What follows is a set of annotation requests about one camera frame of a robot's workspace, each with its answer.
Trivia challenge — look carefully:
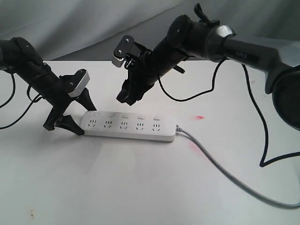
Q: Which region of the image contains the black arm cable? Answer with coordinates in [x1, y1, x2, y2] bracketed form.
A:
[0, 69, 45, 130]
[157, 58, 300, 168]

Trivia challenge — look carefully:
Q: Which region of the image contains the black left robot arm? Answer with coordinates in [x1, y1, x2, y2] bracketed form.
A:
[0, 37, 96, 135]

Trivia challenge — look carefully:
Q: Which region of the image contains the grey power cable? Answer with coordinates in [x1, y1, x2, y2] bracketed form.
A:
[175, 124, 300, 208]

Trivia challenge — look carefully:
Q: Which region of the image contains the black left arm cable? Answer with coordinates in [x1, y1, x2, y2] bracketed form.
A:
[0, 69, 45, 130]

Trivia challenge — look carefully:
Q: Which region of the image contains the grey backdrop cloth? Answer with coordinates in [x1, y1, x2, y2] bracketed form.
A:
[0, 0, 300, 60]

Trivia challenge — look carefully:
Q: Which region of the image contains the white five-outlet power strip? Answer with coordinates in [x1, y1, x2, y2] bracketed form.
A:
[80, 111, 177, 142]

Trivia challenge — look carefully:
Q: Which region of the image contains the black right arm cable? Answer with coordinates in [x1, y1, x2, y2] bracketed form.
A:
[157, 58, 300, 168]

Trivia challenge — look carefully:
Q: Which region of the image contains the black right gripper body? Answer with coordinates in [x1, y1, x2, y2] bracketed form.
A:
[116, 49, 162, 105]

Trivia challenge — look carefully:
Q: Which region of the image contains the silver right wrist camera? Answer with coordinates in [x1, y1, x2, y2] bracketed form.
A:
[112, 35, 134, 68]

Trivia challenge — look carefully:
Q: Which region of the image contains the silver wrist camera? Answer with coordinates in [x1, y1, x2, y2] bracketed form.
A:
[67, 69, 90, 98]
[112, 35, 134, 68]

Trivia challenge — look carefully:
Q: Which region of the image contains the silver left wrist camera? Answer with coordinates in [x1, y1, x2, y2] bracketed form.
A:
[67, 69, 90, 98]

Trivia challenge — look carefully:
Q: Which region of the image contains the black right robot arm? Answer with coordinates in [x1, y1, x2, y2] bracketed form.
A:
[112, 15, 300, 129]

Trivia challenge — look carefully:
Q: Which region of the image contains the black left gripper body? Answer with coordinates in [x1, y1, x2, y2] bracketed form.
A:
[43, 75, 76, 130]

